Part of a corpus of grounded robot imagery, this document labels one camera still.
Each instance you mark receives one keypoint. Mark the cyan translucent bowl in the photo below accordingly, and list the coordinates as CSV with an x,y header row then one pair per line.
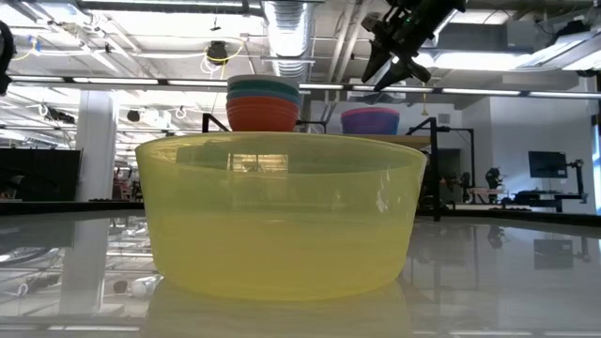
x,y
371,126

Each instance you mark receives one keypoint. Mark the teal bowl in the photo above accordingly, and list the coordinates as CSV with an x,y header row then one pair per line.
x,y
263,87

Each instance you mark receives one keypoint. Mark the red bowl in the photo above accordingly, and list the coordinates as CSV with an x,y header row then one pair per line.
x,y
263,115

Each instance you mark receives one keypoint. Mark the dark wall monitor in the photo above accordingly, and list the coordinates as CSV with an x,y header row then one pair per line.
x,y
547,164

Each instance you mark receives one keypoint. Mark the white pillar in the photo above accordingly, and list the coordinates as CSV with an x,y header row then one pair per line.
x,y
96,150

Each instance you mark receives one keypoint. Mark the blue bowl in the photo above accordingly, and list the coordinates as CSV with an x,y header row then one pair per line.
x,y
263,95

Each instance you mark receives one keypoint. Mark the yellow translucent bowl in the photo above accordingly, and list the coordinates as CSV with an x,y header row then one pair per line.
x,y
282,235

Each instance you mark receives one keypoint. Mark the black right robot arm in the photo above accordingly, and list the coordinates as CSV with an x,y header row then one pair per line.
x,y
446,11

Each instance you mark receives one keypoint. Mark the pink translucent bowl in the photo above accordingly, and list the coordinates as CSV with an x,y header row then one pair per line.
x,y
370,112

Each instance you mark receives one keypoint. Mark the black ceiling device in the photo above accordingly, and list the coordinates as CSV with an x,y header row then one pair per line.
x,y
217,51

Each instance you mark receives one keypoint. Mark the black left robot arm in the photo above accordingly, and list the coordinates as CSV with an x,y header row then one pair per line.
x,y
4,47

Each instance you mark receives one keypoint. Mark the black panel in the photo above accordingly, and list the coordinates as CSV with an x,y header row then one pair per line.
x,y
37,173

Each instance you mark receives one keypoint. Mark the silver ventilation duct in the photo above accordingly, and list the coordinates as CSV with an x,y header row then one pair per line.
x,y
288,33

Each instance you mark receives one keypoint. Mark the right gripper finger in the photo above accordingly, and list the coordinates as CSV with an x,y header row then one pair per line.
x,y
378,63
406,70

